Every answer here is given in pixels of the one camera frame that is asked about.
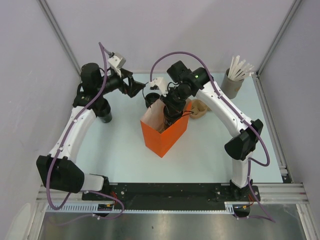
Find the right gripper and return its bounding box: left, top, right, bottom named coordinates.
left=160, top=86, right=191, bottom=116

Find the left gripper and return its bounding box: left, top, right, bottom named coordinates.
left=96, top=68, right=145, bottom=98

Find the orange paper bag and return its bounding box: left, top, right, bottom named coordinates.
left=140, top=98, right=192, bottom=158

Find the dark takeout coffee cup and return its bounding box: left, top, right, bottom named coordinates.
left=163, top=106, right=183, bottom=130

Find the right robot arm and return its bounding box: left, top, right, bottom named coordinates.
left=160, top=60, right=264, bottom=201

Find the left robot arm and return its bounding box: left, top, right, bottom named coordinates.
left=36, top=63, right=145, bottom=200

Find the grey straw holder cup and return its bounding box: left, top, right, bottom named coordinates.
left=220, top=68, right=244, bottom=100

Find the white straws bundle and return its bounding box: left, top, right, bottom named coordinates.
left=227, top=55, right=254, bottom=82

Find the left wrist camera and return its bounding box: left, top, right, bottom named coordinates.
left=107, top=52, right=126, bottom=77

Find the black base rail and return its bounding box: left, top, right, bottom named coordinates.
left=82, top=182, right=261, bottom=211

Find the white cable duct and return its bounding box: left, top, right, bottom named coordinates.
left=47, top=201, right=237, bottom=215

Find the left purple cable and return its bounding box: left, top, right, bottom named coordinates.
left=46, top=41, right=126, bottom=226

